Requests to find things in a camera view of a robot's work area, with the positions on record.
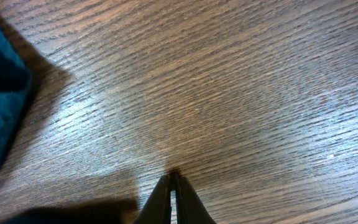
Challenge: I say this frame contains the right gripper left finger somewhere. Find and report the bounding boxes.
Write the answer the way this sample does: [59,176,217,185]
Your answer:
[133,175,172,224]

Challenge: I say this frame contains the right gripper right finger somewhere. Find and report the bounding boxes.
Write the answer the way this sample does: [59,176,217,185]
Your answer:
[174,175,216,224]

